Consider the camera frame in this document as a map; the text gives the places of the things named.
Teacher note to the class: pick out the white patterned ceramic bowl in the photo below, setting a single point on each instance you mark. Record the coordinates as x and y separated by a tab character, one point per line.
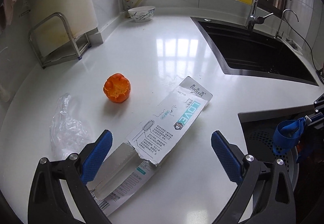
141	14

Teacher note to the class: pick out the pink hanging cloth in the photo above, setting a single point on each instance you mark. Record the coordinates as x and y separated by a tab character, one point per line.
7	13

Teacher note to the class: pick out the metal cutting board rack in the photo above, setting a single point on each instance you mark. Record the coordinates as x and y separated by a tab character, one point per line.
53	42

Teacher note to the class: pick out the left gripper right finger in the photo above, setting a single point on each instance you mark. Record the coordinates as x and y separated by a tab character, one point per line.
264	192

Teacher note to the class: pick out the clear plastic bag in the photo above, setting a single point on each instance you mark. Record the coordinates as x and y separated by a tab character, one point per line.
67	134

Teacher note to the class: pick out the black kitchen sink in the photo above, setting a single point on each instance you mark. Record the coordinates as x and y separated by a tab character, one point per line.
252	53

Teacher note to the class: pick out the white LOVE cardboard package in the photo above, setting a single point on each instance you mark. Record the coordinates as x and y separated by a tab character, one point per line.
141	154

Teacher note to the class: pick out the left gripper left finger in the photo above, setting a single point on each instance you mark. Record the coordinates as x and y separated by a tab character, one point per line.
47	202

